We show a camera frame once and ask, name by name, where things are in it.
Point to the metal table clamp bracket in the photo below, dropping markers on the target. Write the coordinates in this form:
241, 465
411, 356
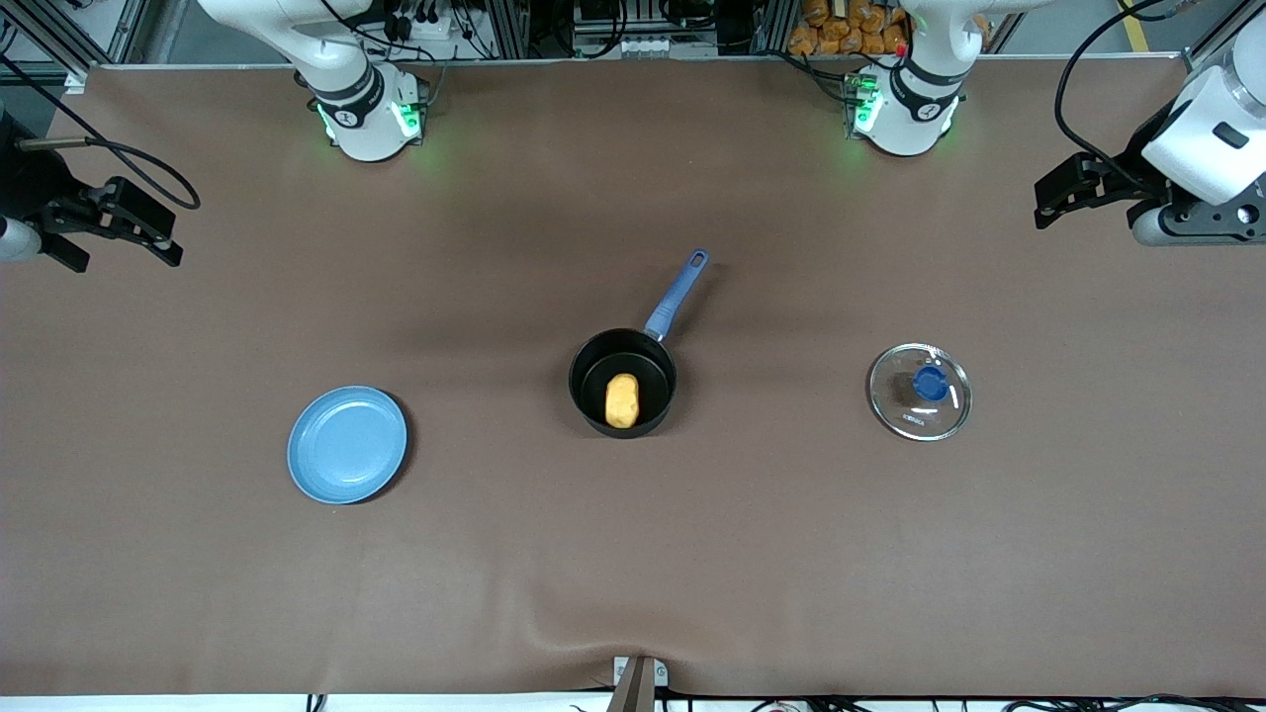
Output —
638, 682

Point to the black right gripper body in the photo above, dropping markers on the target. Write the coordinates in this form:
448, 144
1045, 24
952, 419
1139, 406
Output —
35, 190

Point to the brown table cover cloth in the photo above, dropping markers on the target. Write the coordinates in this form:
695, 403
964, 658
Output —
890, 544

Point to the grey power strip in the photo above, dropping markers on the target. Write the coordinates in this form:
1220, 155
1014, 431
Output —
643, 44

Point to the aluminium frame profile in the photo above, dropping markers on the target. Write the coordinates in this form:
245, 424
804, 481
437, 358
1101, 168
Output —
129, 30

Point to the blue round plate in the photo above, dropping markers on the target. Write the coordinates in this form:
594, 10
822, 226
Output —
346, 445

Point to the white power strip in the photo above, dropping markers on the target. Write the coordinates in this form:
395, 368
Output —
420, 25

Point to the bag of orange items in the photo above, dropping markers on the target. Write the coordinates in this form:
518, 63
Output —
841, 35

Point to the yellow potato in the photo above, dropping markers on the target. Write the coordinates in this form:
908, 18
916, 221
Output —
622, 400

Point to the glass lid with blue knob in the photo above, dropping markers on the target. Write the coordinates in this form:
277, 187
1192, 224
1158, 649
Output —
930, 384

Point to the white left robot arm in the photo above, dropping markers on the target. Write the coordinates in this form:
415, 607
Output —
920, 109

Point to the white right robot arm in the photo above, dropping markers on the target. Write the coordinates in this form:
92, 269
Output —
356, 109

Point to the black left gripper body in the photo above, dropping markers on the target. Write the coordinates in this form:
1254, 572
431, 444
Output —
1130, 181

